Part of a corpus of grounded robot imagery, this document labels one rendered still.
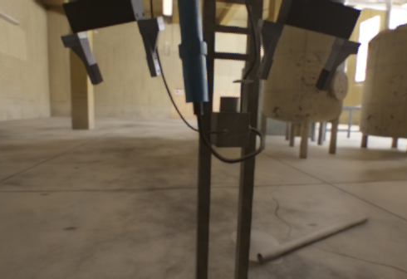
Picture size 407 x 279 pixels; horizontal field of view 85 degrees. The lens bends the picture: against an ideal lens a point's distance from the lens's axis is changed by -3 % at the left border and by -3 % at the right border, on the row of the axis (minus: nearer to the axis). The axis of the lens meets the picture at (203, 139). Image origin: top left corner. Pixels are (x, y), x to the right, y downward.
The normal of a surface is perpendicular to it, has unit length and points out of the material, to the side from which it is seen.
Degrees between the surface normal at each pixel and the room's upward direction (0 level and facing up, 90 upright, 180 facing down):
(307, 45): 90
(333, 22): 113
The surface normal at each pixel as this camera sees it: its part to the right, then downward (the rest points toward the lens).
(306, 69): -0.30, 0.11
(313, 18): 0.07, 0.52
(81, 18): -0.14, 0.51
